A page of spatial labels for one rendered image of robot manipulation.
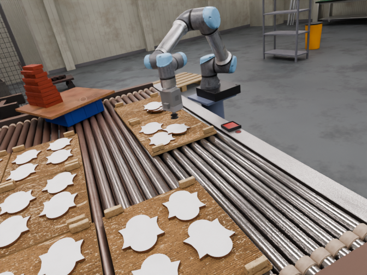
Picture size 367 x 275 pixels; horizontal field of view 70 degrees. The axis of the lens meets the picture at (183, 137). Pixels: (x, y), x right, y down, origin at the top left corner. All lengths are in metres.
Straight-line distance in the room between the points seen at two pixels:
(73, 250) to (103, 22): 10.68
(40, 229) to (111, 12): 10.68
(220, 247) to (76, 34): 10.60
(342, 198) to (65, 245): 0.84
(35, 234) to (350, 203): 0.98
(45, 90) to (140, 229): 1.36
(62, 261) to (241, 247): 0.48
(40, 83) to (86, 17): 9.25
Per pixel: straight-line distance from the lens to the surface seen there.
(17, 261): 0.96
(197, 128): 1.37
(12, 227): 1.09
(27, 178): 1.38
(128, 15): 11.61
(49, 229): 1.01
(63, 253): 0.88
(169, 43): 1.50
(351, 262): 0.75
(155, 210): 0.90
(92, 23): 11.18
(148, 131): 1.42
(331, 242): 0.82
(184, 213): 0.85
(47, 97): 1.99
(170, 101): 1.29
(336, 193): 0.98
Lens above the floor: 1.52
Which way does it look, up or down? 26 degrees down
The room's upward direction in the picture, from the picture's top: 10 degrees counter-clockwise
